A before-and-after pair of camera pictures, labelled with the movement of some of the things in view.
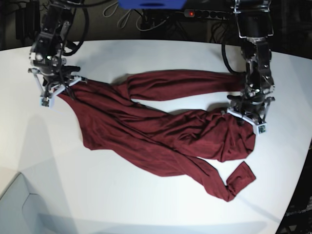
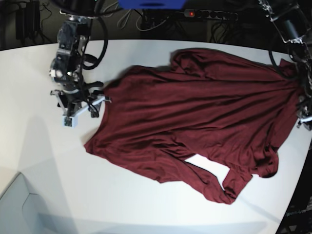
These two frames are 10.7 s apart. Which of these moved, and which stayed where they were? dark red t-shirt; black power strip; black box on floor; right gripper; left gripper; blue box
Moved: right gripper; dark red t-shirt; left gripper
Stayed: black box on floor; blue box; black power strip
